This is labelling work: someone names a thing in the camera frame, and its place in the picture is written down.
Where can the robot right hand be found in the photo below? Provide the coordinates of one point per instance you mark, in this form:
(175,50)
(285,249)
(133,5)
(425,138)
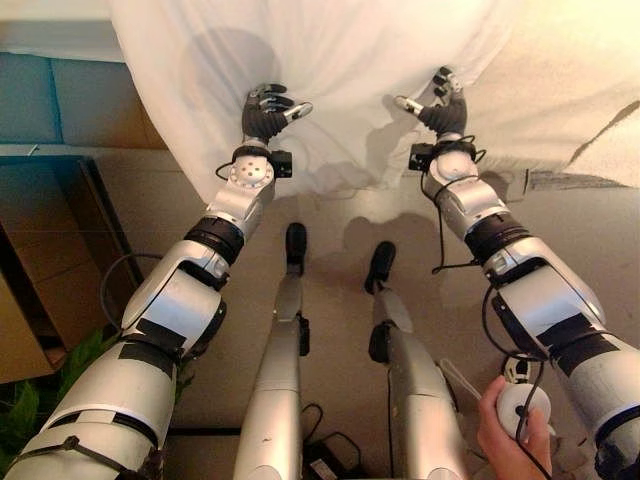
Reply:
(447,115)

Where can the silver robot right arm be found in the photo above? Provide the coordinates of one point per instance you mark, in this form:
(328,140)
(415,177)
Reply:
(545,290)

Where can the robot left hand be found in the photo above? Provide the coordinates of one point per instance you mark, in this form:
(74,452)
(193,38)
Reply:
(260,120)

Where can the blue panel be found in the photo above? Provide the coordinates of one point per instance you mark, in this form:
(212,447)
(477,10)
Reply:
(30,100)

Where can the white bed sheet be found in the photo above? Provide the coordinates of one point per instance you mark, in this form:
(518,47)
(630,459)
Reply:
(310,45)

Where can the brown cardboard box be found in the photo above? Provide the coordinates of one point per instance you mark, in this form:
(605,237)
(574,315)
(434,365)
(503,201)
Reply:
(45,270)

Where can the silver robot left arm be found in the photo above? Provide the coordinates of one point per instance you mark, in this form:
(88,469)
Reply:
(165,300)

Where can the person's hand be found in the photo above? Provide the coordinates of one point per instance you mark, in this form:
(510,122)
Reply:
(500,440)

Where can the silver robot leg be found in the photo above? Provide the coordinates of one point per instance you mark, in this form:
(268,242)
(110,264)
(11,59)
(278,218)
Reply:
(420,390)
(277,380)

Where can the green plant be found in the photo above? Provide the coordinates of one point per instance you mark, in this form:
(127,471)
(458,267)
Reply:
(25,415)

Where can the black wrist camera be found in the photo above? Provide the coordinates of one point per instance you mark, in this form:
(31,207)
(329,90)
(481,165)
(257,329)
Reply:
(283,164)
(419,157)

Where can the white textured mattress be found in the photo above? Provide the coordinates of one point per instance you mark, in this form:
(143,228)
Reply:
(560,65)

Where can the white round controller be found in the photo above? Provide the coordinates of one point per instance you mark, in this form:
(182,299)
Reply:
(515,400)

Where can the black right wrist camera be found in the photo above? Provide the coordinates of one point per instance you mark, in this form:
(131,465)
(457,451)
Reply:
(419,157)

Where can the silver robot right leg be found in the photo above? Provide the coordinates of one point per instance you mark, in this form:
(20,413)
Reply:
(420,390)

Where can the black power adapter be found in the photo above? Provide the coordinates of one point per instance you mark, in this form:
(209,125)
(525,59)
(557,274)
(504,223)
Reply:
(332,457)

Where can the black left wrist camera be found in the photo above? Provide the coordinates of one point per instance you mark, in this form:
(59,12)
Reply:
(283,164)

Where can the silver robot left leg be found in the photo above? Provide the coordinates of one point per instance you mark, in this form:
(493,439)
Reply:
(277,380)

